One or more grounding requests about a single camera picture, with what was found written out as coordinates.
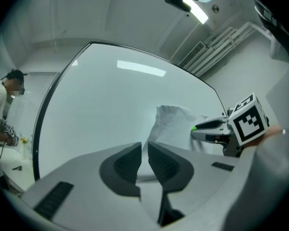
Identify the round smoke detector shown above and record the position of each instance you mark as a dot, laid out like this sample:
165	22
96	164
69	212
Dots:
215	8

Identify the person's right forearm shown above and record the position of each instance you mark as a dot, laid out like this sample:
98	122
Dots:
269	135

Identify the white ceiling pipes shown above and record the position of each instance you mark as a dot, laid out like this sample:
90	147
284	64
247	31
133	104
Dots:
226	42

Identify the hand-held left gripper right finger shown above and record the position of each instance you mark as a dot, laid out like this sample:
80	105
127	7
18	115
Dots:
202	174

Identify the white vase with flowers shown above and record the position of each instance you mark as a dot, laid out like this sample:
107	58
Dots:
24	150

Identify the white air vent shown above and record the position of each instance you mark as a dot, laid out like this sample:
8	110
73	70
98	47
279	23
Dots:
192	54

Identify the small black tool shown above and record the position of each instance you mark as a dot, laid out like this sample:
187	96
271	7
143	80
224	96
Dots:
17	168

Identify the white glossy table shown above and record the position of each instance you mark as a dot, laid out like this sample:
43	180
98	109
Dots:
106	105

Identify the person's torso in black clothing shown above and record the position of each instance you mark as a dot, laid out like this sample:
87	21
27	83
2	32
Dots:
284	32

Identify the black head-mounted camera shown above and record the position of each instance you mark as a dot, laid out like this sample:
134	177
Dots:
178	3

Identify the black device with screen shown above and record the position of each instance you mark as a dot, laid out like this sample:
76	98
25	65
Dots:
267	14

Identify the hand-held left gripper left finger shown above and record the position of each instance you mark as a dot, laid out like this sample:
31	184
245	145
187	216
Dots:
86	201

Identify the long ceiling light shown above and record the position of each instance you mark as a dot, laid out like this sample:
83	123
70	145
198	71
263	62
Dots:
200	13

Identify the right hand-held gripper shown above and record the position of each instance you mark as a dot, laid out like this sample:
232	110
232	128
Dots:
249	121

